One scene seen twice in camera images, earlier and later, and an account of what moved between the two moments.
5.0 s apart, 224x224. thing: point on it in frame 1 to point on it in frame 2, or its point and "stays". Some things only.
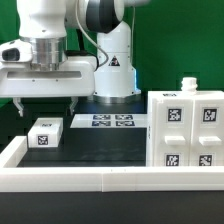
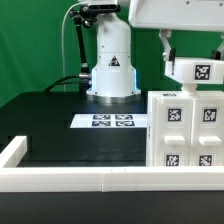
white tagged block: x=173 y=132 stays
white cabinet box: x=185 y=128 stays
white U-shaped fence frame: x=14 y=178 stays
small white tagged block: x=45 y=133 to x=188 y=70
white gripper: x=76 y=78 to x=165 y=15
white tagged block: x=207 y=133 stays
